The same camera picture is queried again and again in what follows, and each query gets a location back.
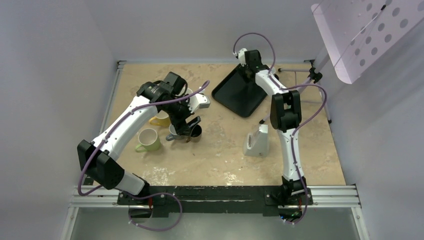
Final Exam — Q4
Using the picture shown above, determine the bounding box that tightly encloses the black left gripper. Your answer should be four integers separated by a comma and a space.
162, 94, 201, 136

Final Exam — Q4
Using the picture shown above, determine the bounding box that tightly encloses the brown ribbed mug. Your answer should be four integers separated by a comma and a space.
186, 124, 203, 143

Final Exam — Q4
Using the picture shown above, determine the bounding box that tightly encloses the small blue-grey mug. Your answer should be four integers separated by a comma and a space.
165, 124, 183, 142

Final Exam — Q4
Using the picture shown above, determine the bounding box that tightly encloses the yellow mug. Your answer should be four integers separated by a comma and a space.
148, 112, 171, 128

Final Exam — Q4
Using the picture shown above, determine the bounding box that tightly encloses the green mug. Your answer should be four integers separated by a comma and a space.
134, 128, 162, 153

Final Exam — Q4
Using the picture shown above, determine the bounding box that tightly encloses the grey-blue ceramic mug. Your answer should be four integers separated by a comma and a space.
183, 88, 193, 101

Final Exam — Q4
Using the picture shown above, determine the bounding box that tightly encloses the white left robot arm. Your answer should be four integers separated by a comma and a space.
77, 72, 210, 205

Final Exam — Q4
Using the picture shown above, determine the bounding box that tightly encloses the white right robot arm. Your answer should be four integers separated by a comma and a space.
237, 48, 307, 204

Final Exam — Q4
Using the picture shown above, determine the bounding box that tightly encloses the black plastic tray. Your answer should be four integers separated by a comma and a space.
211, 64, 267, 118

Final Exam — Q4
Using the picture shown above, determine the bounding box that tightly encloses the music stand tripod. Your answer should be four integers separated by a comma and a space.
258, 57, 332, 125

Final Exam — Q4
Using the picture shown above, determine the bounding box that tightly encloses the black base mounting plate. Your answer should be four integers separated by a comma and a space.
117, 185, 313, 219

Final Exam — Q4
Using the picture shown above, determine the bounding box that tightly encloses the white metronome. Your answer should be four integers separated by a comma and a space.
243, 124, 269, 158

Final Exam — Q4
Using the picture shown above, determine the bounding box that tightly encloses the perforated music stand desk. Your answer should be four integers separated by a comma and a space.
310, 0, 424, 84

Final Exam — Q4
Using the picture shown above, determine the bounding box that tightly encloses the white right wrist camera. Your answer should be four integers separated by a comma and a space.
232, 48, 248, 66

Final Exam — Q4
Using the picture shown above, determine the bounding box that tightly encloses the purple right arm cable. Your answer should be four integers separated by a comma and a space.
232, 32, 328, 226

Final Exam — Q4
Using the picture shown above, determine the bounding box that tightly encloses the aluminium frame rail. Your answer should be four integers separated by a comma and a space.
60, 185, 370, 240

